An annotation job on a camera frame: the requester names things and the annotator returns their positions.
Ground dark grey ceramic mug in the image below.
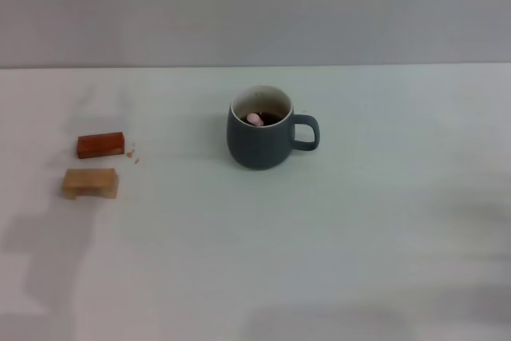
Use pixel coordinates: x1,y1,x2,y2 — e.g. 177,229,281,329
227,84,322,171

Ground dark coffee liquid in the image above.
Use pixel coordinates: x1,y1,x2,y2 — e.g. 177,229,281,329
238,110,287,127

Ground reddish-brown wooden block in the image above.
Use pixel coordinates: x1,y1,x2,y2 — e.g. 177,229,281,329
77,131,125,160

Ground light tan wooden block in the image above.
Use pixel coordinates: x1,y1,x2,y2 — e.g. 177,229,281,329
61,168,120,200

